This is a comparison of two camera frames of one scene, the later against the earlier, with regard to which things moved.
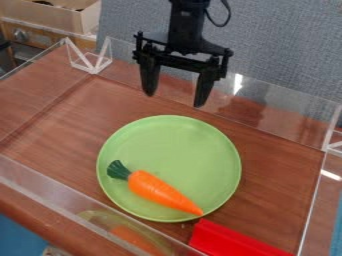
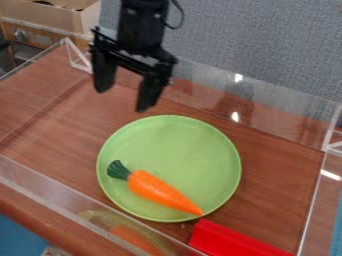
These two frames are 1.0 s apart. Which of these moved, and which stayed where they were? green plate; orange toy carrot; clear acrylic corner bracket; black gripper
Moved: black gripper
Stayed: clear acrylic corner bracket; green plate; orange toy carrot
